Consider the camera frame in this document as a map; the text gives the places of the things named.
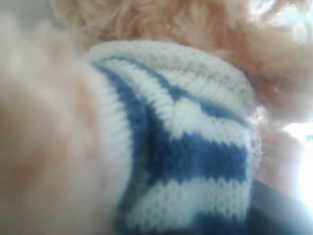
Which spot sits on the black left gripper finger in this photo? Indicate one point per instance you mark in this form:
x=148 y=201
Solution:
x=273 y=213

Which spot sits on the teddy bear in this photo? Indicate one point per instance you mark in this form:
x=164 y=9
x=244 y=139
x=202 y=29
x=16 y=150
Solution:
x=136 y=118

